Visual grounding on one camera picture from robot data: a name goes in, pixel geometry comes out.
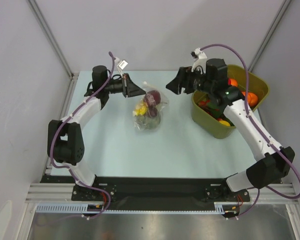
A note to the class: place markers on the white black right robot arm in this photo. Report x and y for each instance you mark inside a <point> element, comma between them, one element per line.
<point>273,161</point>

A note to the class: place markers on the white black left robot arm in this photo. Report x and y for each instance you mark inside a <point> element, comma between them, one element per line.
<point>65,143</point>

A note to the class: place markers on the orange fake tangerine right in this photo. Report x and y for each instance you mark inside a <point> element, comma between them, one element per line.
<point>252,99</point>

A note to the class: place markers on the green netted fake melon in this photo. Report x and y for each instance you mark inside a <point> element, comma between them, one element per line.
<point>144,122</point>

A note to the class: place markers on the aluminium corner post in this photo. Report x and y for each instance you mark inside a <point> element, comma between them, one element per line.
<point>38,14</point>
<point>283,9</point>

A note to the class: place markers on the white slotted cable duct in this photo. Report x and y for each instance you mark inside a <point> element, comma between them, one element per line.
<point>91,209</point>

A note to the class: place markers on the left aluminium corner post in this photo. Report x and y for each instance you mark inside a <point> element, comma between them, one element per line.
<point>38,14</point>

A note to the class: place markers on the clear zip top bag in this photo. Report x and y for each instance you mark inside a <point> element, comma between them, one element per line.
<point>164,102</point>

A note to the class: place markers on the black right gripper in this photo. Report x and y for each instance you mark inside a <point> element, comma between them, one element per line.
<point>187,81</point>

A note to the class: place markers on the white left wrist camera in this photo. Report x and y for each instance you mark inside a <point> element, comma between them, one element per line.
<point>121,64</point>

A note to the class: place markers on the aluminium front frame rail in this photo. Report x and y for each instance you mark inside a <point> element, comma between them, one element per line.
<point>70,192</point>

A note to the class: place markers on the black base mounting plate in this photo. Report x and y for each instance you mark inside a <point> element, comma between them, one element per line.
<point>164,204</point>

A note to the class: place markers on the dark red fake apple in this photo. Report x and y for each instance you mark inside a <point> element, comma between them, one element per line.
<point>152,98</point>

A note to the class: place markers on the right aluminium corner post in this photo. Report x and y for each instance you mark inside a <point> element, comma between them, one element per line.
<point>283,9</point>

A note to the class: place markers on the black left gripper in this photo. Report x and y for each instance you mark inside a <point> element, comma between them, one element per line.
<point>125,85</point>

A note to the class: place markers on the orange fake orange rear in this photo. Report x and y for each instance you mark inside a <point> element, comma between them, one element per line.
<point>233,82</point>

